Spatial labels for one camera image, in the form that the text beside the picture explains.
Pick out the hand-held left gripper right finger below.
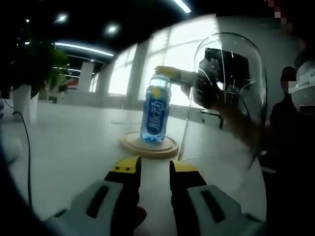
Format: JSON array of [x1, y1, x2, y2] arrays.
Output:
[[169, 159, 269, 236]]

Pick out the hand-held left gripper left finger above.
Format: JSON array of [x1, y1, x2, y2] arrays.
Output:
[[45, 156, 143, 236]]

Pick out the clear glass dome cover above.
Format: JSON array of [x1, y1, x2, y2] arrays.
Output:
[[180, 32, 268, 171]]

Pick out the blue drink bottle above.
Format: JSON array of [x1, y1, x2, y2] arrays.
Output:
[[140, 65, 172, 145]]

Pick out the round wooden cover base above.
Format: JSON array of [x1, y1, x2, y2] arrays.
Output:
[[119, 131, 180, 159]]

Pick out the person's right hand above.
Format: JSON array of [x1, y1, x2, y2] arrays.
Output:
[[193, 75, 238, 117]]

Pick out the person's left hand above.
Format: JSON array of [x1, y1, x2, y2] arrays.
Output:
[[136, 206, 148, 229]]

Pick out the white chest-worn device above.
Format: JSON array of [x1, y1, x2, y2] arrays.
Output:
[[289, 60, 315, 109]]

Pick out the white plant pot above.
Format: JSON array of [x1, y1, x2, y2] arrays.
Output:
[[12, 84, 40, 123]]

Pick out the green potted plant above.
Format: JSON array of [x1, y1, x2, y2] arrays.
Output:
[[13, 36, 71, 99]]

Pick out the thin black table cable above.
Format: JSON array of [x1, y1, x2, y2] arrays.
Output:
[[11, 111, 34, 211]]

